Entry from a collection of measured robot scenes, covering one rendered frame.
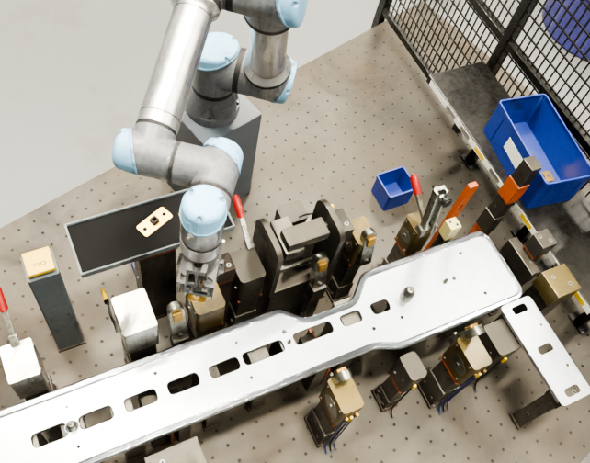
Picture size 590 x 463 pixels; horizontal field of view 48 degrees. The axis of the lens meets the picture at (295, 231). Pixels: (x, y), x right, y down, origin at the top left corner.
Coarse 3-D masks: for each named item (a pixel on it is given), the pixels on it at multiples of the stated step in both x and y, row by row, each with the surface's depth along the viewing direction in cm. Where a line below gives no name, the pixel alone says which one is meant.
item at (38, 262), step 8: (40, 248) 147; (48, 248) 148; (24, 256) 146; (32, 256) 146; (40, 256) 146; (48, 256) 147; (24, 264) 145; (32, 264) 145; (40, 264) 145; (48, 264) 146; (32, 272) 144; (40, 272) 145; (48, 272) 146
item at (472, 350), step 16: (448, 352) 169; (464, 352) 162; (480, 352) 163; (432, 368) 183; (448, 368) 172; (464, 368) 164; (480, 368) 161; (432, 384) 184; (448, 384) 176; (464, 384) 171; (432, 400) 187; (448, 400) 187
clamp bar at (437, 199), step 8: (432, 192) 166; (440, 192) 166; (432, 200) 167; (440, 200) 169; (448, 200) 164; (432, 208) 168; (440, 208) 170; (424, 216) 173; (432, 216) 174; (424, 224) 174; (432, 224) 176; (424, 232) 176; (432, 232) 179
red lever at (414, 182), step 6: (414, 174) 175; (414, 180) 175; (414, 186) 175; (414, 192) 175; (420, 192) 175; (420, 198) 176; (420, 204) 176; (420, 210) 176; (420, 216) 177; (426, 228) 176
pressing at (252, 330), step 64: (448, 256) 181; (256, 320) 163; (320, 320) 166; (384, 320) 169; (448, 320) 171; (128, 384) 151; (256, 384) 155; (0, 448) 140; (64, 448) 142; (128, 448) 144
